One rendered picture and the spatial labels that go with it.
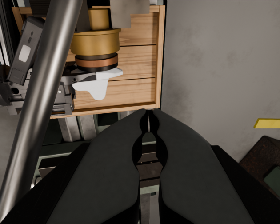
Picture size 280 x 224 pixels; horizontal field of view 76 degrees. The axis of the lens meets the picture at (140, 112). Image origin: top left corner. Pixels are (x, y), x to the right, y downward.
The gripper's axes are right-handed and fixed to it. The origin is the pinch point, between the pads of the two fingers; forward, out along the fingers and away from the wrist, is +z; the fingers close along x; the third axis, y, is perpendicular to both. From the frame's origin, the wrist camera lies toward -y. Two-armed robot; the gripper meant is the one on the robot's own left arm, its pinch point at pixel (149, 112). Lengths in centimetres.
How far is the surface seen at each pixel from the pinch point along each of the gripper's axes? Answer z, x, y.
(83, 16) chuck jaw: 17.4, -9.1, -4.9
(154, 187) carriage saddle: 41, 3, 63
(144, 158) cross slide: 36, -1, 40
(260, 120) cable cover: 163, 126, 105
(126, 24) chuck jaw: 21.3, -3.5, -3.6
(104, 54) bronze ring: 18.8, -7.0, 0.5
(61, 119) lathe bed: 40, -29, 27
